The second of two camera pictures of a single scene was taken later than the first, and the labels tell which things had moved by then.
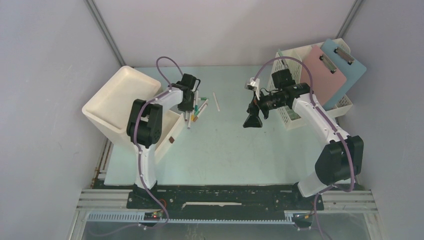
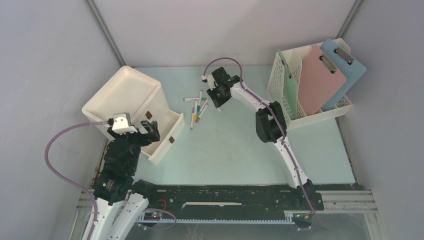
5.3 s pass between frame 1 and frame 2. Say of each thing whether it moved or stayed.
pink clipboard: stayed
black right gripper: moved
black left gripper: moved
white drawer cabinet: stayed
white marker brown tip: stayed
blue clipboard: stayed
